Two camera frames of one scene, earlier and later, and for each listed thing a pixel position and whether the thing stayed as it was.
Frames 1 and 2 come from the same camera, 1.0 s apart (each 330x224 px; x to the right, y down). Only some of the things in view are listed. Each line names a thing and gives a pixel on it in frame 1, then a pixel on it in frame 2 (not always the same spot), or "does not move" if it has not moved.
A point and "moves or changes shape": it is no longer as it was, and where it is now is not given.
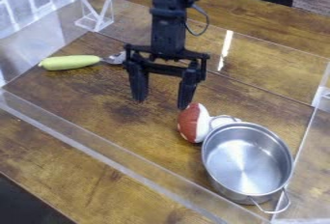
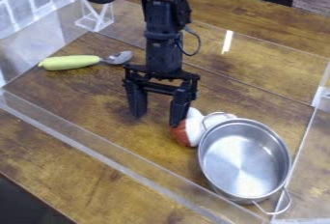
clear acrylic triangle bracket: [93, 20] does not move
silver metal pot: [248, 162] does not move
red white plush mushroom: [195, 122] moves or changes shape
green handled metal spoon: [75, 61] does not move
